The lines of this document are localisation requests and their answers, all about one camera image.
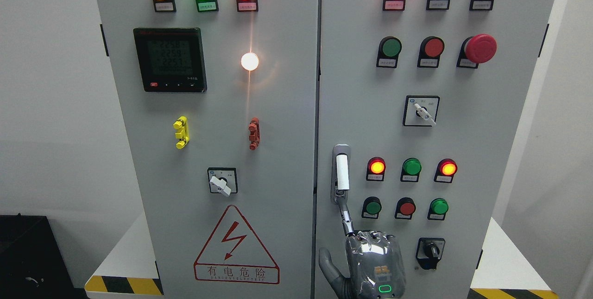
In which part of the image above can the silver cabinet door handle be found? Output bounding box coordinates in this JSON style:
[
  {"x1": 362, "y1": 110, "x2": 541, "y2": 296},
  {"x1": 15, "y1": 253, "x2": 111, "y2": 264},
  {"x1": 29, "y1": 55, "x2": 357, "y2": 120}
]
[{"x1": 330, "y1": 144, "x2": 350, "y2": 204}]

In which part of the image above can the yellow terminal connector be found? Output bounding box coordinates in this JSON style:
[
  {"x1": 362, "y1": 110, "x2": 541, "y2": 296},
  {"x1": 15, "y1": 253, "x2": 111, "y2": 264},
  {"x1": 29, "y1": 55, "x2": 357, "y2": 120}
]
[{"x1": 172, "y1": 115, "x2": 190, "y2": 149}]

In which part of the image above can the red electric hazard warning sign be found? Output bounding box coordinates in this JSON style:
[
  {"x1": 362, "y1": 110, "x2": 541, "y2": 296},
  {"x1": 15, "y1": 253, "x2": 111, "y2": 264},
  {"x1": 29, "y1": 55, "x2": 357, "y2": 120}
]
[{"x1": 194, "y1": 205, "x2": 280, "y2": 284}]

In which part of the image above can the white platform with hazard stripes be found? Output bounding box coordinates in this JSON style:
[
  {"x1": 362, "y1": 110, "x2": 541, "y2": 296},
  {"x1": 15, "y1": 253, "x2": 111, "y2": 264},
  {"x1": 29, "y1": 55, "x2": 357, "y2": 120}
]
[{"x1": 84, "y1": 214, "x2": 558, "y2": 299}]

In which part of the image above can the lower right green push button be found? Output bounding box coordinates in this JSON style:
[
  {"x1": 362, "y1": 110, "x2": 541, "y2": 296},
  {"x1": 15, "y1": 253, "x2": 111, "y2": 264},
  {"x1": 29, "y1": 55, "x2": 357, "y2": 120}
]
[{"x1": 427, "y1": 198, "x2": 449, "y2": 221}]

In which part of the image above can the right red lit indicator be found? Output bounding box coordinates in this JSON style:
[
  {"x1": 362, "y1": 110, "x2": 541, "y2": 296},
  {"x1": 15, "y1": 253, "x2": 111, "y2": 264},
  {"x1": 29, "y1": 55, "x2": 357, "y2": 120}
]
[{"x1": 434, "y1": 158, "x2": 458, "y2": 184}]

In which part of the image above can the red lit indicator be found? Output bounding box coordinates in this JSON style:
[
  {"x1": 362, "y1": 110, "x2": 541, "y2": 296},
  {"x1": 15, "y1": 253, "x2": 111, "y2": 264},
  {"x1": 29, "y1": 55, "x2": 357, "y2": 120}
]
[
  {"x1": 434, "y1": 158, "x2": 458, "y2": 184},
  {"x1": 366, "y1": 157, "x2": 386, "y2": 181}
]

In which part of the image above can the red push button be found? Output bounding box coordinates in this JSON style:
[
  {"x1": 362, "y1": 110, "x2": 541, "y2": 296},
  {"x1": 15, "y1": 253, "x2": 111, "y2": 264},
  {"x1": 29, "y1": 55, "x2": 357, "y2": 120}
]
[
  {"x1": 417, "y1": 36, "x2": 445, "y2": 68},
  {"x1": 394, "y1": 197, "x2": 416, "y2": 220}
]

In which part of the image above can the upper right white selector switch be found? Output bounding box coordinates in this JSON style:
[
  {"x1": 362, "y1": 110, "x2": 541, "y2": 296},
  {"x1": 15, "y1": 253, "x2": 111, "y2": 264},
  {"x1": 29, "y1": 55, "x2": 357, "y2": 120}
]
[{"x1": 403, "y1": 95, "x2": 440, "y2": 127}]

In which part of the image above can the red emergency stop button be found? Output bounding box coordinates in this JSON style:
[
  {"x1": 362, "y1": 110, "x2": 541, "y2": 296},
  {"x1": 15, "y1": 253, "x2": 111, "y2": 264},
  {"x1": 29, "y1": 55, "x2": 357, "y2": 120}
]
[{"x1": 457, "y1": 33, "x2": 497, "y2": 69}]

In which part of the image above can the black box lower left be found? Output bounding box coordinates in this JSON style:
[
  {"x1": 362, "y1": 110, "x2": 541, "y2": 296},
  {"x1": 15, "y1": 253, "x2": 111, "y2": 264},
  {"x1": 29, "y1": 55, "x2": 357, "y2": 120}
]
[{"x1": 0, "y1": 214, "x2": 74, "y2": 299}]

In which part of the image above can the red push button upper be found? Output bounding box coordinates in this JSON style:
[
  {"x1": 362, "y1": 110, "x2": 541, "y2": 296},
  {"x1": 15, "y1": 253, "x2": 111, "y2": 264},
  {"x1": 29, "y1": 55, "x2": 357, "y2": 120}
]
[{"x1": 417, "y1": 36, "x2": 445, "y2": 68}]

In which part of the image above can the grey cabinet door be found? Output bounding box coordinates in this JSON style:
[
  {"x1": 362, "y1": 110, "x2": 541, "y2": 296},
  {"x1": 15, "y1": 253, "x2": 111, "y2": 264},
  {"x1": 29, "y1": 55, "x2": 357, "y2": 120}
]
[
  {"x1": 97, "y1": 0, "x2": 318, "y2": 299},
  {"x1": 316, "y1": 0, "x2": 554, "y2": 299}
]

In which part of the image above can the left red lit indicator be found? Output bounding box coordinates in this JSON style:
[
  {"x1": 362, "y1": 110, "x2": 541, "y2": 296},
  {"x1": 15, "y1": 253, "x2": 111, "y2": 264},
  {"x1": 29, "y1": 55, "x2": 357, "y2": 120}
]
[{"x1": 366, "y1": 157, "x2": 386, "y2": 181}]

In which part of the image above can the middle green indicator light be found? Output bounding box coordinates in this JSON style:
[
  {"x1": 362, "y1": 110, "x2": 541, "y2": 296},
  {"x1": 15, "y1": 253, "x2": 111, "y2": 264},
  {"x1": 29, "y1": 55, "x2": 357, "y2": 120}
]
[{"x1": 400, "y1": 158, "x2": 422, "y2": 183}]

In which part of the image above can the white lit indicator light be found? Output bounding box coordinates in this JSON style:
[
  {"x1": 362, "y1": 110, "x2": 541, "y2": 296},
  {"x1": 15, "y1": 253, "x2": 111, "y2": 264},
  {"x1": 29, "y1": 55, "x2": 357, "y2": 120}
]
[{"x1": 240, "y1": 52, "x2": 260, "y2": 71}]

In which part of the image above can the green push button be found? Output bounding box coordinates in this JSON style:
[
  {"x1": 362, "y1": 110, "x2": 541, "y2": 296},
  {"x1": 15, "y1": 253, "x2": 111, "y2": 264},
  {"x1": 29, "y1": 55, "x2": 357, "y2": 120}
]
[
  {"x1": 361, "y1": 196, "x2": 383, "y2": 219},
  {"x1": 427, "y1": 198, "x2": 449, "y2": 221},
  {"x1": 376, "y1": 36, "x2": 402, "y2": 69}
]

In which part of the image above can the lower left green push button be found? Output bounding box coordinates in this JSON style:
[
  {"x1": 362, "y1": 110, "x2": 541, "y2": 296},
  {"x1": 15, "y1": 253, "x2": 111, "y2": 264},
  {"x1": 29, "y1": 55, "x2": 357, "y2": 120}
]
[{"x1": 361, "y1": 196, "x2": 383, "y2": 219}]

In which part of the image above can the left door white selector switch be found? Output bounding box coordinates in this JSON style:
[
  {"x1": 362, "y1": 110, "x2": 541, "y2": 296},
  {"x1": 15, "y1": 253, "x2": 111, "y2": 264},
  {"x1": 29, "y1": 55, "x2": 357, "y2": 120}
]
[{"x1": 207, "y1": 167, "x2": 239, "y2": 197}]

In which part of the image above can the lower red push button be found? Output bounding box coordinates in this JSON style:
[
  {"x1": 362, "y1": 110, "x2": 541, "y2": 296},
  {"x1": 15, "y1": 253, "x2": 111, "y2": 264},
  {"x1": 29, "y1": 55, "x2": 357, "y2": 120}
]
[{"x1": 394, "y1": 197, "x2": 416, "y2": 220}]

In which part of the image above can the green push button upper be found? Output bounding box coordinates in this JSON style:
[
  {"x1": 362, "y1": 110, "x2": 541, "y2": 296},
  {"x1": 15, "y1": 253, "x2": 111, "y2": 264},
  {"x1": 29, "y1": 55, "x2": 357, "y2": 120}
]
[{"x1": 376, "y1": 36, "x2": 402, "y2": 69}]

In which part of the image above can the black digital power meter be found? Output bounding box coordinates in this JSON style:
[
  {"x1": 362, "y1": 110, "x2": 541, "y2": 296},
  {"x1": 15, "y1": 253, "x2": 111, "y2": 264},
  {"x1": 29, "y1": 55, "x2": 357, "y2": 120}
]
[{"x1": 133, "y1": 28, "x2": 207, "y2": 93}]

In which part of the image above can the right grey cabinet door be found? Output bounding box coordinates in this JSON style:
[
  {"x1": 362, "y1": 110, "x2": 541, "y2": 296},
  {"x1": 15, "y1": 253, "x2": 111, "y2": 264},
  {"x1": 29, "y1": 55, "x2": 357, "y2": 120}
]
[{"x1": 316, "y1": 0, "x2": 554, "y2": 299}]

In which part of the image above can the left grey cabinet door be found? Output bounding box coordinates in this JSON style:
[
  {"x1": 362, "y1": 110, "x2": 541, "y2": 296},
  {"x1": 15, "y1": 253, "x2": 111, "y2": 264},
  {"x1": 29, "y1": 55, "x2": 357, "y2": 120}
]
[{"x1": 97, "y1": 0, "x2": 318, "y2": 299}]

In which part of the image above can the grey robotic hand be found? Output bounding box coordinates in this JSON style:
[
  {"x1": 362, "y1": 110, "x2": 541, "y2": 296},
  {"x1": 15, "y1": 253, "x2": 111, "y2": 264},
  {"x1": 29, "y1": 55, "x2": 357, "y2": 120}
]
[{"x1": 318, "y1": 195, "x2": 407, "y2": 299}]

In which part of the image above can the red terminal connector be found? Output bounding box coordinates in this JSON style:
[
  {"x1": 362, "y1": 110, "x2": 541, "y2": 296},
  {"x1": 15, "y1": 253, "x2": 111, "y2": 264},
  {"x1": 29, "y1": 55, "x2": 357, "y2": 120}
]
[{"x1": 248, "y1": 117, "x2": 261, "y2": 151}]

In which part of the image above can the black rotary selector switch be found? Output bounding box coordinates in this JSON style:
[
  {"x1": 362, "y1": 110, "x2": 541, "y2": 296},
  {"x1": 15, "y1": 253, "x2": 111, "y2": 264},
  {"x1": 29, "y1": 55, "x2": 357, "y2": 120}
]
[{"x1": 416, "y1": 237, "x2": 446, "y2": 270}]

